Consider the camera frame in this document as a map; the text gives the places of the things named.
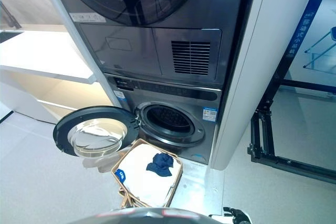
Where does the white appliance cabinet surround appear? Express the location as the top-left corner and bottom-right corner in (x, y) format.
(34, 0), (313, 171)

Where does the blue metal rack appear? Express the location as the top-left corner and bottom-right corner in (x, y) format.
(302, 26), (336, 70)

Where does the dark faucet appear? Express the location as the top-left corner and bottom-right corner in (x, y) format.
(0, 0), (22, 30)

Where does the white label on dryer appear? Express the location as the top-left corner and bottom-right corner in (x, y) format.
(69, 12), (107, 24)

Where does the white countertop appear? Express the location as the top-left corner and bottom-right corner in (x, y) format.
(0, 24), (97, 85)

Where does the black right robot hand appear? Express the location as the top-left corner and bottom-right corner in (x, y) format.
(223, 206), (249, 224)

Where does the round washer door with glass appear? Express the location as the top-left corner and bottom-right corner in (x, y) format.
(52, 105), (139, 158)

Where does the black and blue gantry frame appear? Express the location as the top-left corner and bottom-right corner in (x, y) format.
(246, 0), (336, 185)

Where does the white base cabinet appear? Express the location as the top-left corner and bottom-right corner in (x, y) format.
(0, 68), (114, 125)

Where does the dark grey stacked dryer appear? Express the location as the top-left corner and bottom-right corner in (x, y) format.
(46, 0), (259, 91)

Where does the navy blue garment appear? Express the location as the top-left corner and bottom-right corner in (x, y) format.
(145, 152), (175, 177)

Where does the dark sink basin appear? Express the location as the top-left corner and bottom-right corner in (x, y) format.
(0, 30), (25, 44)

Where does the grey front-load washing machine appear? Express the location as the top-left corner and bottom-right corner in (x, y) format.
(103, 72), (224, 166)

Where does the blue white energy sticker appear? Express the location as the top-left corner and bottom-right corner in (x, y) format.
(202, 106), (218, 121)

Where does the woven wicker laundry basket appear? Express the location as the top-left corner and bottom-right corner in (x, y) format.
(110, 138), (184, 209)

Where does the white cloth basket liner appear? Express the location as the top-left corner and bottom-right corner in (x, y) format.
(118, 143), (183, 208)

